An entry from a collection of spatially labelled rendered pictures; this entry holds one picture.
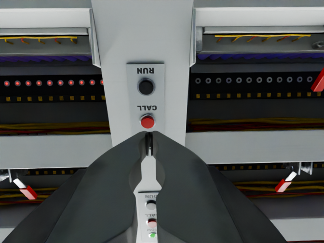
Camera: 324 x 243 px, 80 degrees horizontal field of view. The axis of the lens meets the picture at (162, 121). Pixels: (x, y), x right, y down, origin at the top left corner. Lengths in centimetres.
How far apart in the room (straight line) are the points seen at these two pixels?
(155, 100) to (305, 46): 22
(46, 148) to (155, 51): 19
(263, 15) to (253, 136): 15
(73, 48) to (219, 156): 24
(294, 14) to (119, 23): 18
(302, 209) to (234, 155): 32
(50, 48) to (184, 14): 18
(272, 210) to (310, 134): 25
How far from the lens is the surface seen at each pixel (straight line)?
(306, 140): 34
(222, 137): 28
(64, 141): 29
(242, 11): 23
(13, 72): 47
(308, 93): 50
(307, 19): 29
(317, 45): 34
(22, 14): 26
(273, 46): 32
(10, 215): 59
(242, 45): 30
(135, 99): 22
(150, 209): 34
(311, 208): 59
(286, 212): 54
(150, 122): 23
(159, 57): 21
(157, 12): 21
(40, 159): 31
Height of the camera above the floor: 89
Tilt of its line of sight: 28 degrees up
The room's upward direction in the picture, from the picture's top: 180 degrees clockwise
